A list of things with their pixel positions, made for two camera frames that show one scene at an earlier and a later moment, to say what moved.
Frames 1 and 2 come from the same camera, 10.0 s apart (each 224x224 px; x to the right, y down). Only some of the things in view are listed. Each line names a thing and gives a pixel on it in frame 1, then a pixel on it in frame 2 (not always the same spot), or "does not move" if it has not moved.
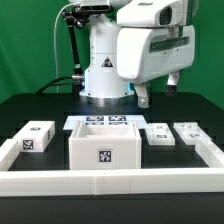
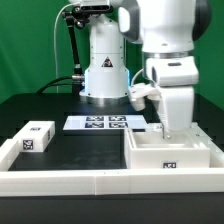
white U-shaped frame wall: (18, 182) does not move
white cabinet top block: (35, 136) does not move
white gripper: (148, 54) to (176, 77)
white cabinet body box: (101, 147) to (144, 148)
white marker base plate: (73, 119) does not move
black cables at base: (74, 80) does not move
